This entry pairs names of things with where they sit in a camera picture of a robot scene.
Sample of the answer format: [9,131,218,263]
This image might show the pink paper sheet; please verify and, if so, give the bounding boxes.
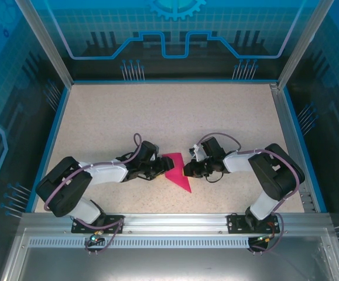
[161,152,193,194]

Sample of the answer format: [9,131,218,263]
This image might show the blue table border strip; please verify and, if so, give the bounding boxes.
[282,86,328,214]
[25,85,71,214]
[69,78,280,85]

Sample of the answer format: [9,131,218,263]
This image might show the metal tray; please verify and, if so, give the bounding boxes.
[0,228,339,281]

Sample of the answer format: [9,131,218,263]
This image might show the aluminium mounting rail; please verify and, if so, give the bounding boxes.
[19,213,333,235]

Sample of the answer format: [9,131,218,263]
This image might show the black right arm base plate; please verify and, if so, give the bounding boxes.
[227,213,281,234]

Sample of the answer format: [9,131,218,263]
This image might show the slotted metal cable duct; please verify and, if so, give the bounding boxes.
[28,237,254,249]

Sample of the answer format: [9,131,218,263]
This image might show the aluminium side rail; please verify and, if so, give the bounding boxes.
[270,83,318,213]

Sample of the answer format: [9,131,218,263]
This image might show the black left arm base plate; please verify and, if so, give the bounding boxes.
[71,214,126,234]

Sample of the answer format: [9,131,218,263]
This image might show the cable connector with green light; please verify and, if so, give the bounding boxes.
[88,230,104,244]
[255,233,276,244]

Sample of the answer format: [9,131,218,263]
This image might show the aluminium frame post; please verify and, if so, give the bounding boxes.
[276,0,335,88]
[15,0,74,87]

